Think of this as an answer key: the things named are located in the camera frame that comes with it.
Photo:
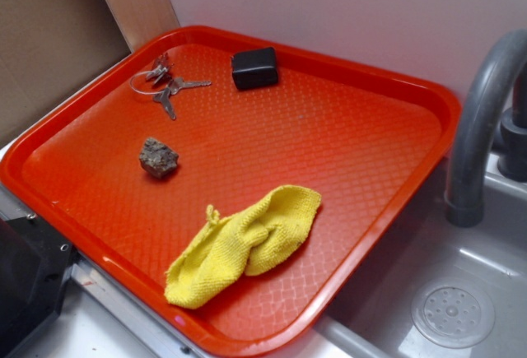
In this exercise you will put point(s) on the grey curved faucet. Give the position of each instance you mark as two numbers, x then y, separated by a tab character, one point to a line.
496	102

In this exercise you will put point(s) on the brown cardboard panel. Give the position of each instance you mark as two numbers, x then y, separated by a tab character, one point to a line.
49	50

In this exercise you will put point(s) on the brown grey rock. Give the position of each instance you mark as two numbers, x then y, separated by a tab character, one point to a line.
157	159

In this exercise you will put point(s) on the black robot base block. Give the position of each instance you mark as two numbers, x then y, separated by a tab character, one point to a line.
36	264

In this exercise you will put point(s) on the silver keys on ring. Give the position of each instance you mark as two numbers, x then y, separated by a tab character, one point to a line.
161	85

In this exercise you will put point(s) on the red plastic tray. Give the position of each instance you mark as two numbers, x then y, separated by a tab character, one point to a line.
362	137

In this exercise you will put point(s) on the yellow knitted cloth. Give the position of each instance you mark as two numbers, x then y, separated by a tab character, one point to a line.
250	242

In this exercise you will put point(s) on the round sink drain cover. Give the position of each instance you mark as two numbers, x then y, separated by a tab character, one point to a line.
453	313

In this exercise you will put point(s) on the grey plastic sink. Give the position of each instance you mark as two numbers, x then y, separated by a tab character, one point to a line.
371	315

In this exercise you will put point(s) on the black rectangular box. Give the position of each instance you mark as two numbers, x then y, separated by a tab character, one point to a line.
254	68

